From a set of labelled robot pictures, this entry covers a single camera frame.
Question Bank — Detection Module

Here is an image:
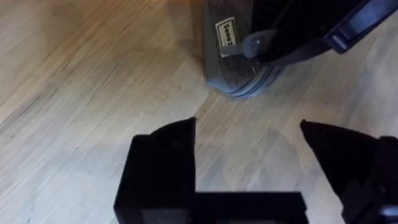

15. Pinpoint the grey and black zip bag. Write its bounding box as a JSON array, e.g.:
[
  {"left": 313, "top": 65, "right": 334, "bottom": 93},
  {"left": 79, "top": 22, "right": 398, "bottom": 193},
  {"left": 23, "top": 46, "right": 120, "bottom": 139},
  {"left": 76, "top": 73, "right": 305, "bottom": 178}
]
[{"left": 203, "top": 0, "right": 398, "bottom": 98}]

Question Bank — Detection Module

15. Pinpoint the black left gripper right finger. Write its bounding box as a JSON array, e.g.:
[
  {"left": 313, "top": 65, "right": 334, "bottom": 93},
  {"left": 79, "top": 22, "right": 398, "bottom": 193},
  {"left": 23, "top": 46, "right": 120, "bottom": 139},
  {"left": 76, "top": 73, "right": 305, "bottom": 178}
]
[{"left": 299, "top": 119, "right": 398, "bottom": 224}]

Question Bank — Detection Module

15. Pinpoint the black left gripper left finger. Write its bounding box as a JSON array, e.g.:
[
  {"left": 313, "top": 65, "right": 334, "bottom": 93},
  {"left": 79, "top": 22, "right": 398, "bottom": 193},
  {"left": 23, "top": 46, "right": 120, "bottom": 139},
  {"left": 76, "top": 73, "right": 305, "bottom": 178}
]
[{"left": 113, "top": 116, "right": 197, "bottom": 224}]

